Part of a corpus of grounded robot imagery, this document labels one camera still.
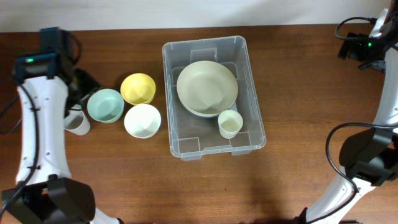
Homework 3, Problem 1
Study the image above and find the beige plate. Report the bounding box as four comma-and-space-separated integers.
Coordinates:
177, 60, 239, 114

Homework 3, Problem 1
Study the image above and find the cream plate front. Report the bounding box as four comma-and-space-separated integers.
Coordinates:
181, 103, 238, 118

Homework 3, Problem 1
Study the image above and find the cream cup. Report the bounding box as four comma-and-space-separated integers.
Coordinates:
218, 110, 243, 139

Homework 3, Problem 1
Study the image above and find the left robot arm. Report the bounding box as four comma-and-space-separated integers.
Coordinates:
2, 27, 121, 223

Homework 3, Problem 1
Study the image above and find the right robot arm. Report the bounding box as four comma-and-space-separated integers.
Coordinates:
293, 1, 397, 223

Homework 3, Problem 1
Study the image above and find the mint green cup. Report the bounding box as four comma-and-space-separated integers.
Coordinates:
70, 104, 83, 111

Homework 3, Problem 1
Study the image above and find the mint green bowl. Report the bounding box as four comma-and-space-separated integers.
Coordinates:
87, 89, 124, 123

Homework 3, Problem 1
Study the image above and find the grey cup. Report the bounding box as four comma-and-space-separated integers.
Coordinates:
63, 110, 91, 136

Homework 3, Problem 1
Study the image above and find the yellow bowl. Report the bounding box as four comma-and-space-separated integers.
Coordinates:
120, 73, 156, 105

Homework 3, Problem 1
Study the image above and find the white bowl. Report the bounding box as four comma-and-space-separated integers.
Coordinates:
124, 104, 162, 139

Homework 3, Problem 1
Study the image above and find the clear plastic storage bin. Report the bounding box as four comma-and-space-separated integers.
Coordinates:
162, 35, 266, 161

